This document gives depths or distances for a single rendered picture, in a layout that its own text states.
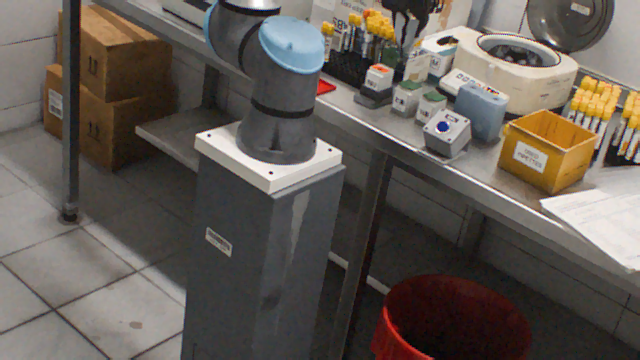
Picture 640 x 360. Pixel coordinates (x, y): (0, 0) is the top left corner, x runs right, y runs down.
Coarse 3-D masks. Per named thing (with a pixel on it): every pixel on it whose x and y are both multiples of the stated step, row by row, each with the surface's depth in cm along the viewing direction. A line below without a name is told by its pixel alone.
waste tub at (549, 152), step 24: (528, 120) 168; (552, 120) 170; (504, 144) 165; (528, 144) 161; (552, 144) 157; (576, 144) 168; (504, 168) 166; (528, 168) 162; (552, 168) 158; (576, 168) 163; (552, 192) 160
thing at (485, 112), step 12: (468, 84) 176; (468, 96) 174; (480, 96) 172; (492, 96) 173; (456, 108) 177; (468, 108) 175; (480, 108) 172; (492, 108) 170; (504, 108) 172; (480, 120) 173; (492, 120) 171; (480, 132) 174; (492, 132) 173; (480, 144) 173; (492, 144) 176
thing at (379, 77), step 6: (372, 66) 183; (378, 66) 183; (384, 66) 184; (372, 72) 182; (378, 72) 181; (384, 72) 181; (390, 72) 182; (366, 78) 183; (372, 78) 182; (378, 78) 181; (384, 78) 181; (390, 78) 183; (366, 84) 183; (372, 84) 182; (378, 84) 181; (384, 84) 182; (390, 84) 184; (378, 90) 182
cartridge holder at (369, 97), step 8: (360, 88) 184; (368, 88) 183; (392, 88) 185; (360, 96) 183; (368, 96) 183; (376, 96) 182; (384, 96) 184; (392, 96) 186; (368, 104) 182; (376, 104) 182
